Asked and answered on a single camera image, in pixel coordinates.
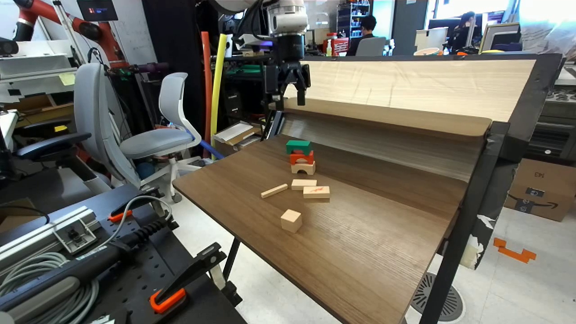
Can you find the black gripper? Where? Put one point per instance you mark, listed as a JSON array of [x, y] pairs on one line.
[[287, 67]]

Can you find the red robot arm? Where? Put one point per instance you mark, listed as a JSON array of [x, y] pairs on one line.
[[98, 31]]

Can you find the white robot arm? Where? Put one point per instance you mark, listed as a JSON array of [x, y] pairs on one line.
[[282, 24]]

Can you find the green block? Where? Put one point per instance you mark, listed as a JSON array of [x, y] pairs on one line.
[[296, 144]]

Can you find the orange arch block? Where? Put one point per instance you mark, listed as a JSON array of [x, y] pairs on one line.
[[301, 157]]

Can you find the wooden arch block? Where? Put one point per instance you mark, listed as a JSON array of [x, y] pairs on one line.
[[303, 168]]

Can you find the small flat wooden block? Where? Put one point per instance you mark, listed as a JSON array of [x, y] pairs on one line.
[[300, 184]]

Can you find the thin wooden plank block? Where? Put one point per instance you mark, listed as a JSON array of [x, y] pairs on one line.
[[274, 191]]

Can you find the rectangular wooden block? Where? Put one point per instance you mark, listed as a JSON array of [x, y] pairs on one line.
[[318, 193]]

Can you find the wooden cube block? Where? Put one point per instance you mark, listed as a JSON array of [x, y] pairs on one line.
[[291, 220]]

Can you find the stack of books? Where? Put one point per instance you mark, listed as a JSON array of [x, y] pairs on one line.
[[235, 137]]

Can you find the yellow foam tube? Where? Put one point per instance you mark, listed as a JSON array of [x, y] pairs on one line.
[[217, 83]]

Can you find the person in background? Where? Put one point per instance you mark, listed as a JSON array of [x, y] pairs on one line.
[[366, 26]]

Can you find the orange foam tube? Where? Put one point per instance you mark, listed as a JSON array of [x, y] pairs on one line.
[[208, 81]]

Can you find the white office chair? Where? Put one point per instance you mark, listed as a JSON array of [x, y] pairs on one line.
[[168, 141]]

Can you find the wooden desk with shelf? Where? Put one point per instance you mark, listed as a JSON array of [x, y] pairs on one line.
[[418, 152]]

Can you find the grey office chair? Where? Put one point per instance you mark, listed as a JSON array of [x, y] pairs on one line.
[[98, 126]]

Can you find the cardboard box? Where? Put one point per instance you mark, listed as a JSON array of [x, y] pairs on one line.
[[543, 189]]

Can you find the black clamp orange handle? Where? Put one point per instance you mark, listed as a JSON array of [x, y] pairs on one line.
[[206, 263]]

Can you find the aluminium rail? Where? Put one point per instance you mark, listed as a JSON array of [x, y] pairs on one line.
[[73, 233]]

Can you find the orange floor bracket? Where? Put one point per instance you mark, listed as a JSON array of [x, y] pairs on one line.
[[523, 256]]

